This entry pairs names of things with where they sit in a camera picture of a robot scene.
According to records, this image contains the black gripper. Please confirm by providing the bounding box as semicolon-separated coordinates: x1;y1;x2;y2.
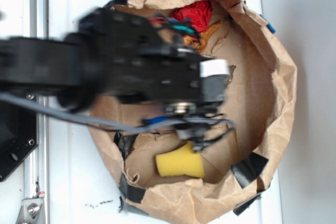
78;8;228;111

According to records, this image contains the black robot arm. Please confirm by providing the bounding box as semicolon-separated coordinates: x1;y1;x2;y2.
1;8;229;112

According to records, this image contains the orange conch seashell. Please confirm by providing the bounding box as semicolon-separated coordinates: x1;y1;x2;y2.
183;20;223;55

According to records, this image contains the red crumpled paper ball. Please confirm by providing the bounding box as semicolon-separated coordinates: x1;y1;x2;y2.
172;1;213;33

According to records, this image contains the brown grey rock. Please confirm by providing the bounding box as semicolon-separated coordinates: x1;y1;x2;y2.
226;65;237;84

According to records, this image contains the yellow foam sponge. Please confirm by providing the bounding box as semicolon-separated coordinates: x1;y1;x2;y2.
155;143;205;178

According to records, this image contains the brown paper bag bin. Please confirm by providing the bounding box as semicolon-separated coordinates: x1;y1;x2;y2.
90;0;297;223

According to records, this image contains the red black wire bundle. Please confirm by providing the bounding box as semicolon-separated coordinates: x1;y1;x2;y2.
148;13;203;48

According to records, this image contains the grey braided cable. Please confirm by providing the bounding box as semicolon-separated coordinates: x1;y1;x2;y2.
0;92;236;133

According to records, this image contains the aluminium extrusion rail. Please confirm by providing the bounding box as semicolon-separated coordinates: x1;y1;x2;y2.
23;0;50;223

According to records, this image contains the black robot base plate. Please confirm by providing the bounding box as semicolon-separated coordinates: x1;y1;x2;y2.
1;101;38;182

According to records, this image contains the metal corner bracket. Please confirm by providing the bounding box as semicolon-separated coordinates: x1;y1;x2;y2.
16;198;46;224

